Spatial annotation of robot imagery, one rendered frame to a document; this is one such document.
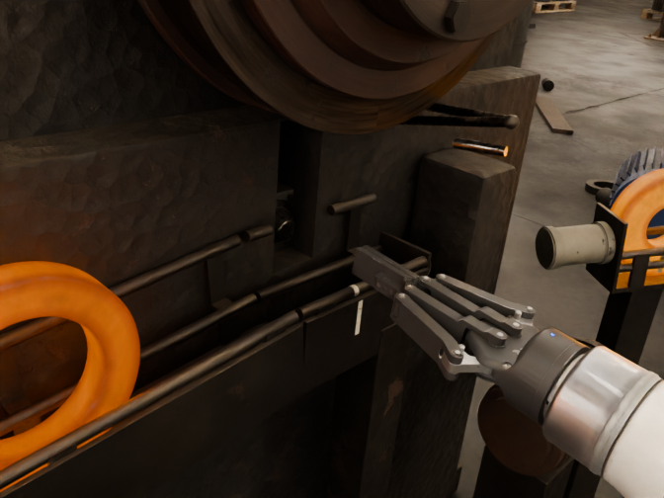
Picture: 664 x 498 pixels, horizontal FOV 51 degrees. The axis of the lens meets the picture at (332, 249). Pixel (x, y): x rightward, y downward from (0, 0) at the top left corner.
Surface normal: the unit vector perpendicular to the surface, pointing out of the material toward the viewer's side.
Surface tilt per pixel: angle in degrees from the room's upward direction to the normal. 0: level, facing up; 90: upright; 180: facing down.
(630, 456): 76
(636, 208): 90
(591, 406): 57
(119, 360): 90
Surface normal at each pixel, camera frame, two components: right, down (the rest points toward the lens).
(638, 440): -0.66, -0.29
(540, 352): -0.29, -0.55
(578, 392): -0.48, -0.31
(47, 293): 0.70, 0.37
